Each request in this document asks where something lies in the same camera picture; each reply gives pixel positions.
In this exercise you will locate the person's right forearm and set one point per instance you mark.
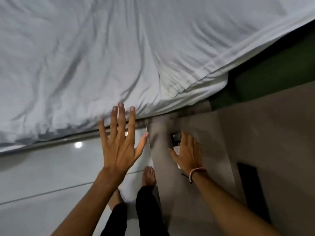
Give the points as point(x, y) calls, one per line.
point(228, 206)

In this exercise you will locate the person's left thumb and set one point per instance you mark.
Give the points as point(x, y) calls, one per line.
point(142, 144)

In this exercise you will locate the white bed sheet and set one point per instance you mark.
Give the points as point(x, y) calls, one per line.
point(110, 58)

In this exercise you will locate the beige bedside table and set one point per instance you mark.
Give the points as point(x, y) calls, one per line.
point(246, 149)

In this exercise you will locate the person's right hand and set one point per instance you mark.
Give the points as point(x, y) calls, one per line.
point(189, 157)

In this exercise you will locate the small black device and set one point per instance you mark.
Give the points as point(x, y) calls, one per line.
point(176, 138)

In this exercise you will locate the person's left little finger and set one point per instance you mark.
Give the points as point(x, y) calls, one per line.
point(102, 131)

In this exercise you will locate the person's left hand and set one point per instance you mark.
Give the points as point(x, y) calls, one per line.
point(118, 152)

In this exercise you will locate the person's right foot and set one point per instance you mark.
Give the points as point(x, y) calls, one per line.
point(148, 176)

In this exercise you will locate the person's right thumb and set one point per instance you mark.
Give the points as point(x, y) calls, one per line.
point(173, 154)

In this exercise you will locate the person's left middle finger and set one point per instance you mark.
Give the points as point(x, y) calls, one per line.
point(121, 120)

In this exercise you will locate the person's left forearm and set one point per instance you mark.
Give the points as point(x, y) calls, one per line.
point(86, 206)

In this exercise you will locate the person's left foot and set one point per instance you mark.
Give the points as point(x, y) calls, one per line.
point(115, 199)

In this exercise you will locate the dark green bed headboard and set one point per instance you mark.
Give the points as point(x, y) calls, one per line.
point(270, 73)

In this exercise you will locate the person's foot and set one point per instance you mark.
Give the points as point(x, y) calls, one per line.
point(148, 176)
point(115, 199)

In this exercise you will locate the grey bed frame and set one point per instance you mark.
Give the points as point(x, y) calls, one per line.
point(61, 141)

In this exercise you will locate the black trousers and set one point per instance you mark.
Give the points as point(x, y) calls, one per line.
point(147, 211)

